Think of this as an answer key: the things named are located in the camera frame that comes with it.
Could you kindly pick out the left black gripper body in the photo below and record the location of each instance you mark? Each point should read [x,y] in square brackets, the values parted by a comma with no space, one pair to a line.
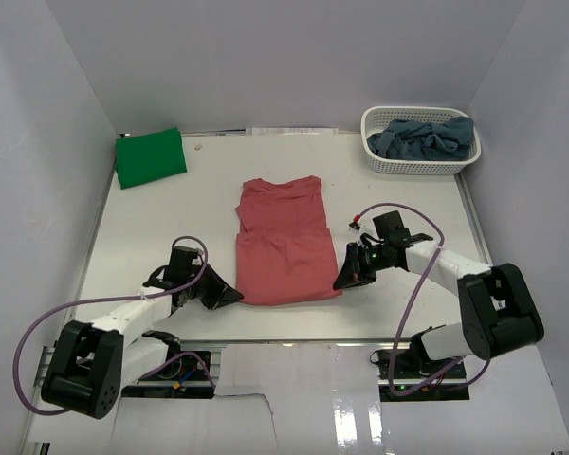
[191,278]

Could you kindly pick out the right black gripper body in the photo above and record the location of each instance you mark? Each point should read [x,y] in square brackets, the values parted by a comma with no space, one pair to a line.
[376,258]

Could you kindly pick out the red t shirt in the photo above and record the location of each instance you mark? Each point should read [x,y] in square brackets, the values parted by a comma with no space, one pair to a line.
[284,248]

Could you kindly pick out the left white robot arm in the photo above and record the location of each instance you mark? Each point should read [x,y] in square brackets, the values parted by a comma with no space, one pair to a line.
[93,361]

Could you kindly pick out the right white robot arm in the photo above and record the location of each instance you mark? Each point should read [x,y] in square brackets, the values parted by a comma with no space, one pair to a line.
[498,313]

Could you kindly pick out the folded green t shirt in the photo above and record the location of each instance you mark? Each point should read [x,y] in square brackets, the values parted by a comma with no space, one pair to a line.
[144,159]

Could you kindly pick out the blue t shirt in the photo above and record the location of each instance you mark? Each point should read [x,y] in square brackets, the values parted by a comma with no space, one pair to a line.
[411,140]

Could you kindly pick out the white plastic basket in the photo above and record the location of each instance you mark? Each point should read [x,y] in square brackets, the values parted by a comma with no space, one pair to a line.
[377,118]

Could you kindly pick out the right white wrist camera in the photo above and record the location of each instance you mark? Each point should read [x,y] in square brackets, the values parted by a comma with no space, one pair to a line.
[360,227]

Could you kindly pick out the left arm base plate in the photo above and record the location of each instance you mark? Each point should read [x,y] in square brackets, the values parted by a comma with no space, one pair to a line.
[184,379]

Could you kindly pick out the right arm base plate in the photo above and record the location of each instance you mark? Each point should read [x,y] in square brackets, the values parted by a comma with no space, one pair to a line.
[446,387]

